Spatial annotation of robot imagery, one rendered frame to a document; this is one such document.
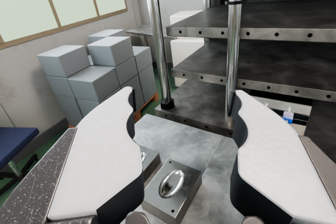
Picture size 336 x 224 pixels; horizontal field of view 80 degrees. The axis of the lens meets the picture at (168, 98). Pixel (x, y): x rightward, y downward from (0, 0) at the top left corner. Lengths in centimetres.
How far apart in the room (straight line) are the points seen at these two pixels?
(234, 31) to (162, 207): 75
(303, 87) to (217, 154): 48
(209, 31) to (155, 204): 79
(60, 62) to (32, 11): 71
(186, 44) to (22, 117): 209
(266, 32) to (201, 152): 60
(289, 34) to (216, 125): 56
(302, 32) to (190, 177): 71
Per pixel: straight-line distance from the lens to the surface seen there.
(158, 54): 116
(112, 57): 216
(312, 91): 107
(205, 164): 95
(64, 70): 221
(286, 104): 110
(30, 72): 265
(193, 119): 121
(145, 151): 95
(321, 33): 98
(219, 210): 83
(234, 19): 96
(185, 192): 78
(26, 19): 263
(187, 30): 111
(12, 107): 262
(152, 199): 78
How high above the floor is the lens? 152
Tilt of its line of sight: 30 degrees down
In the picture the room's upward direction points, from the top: 8 degrees counter-clockwise
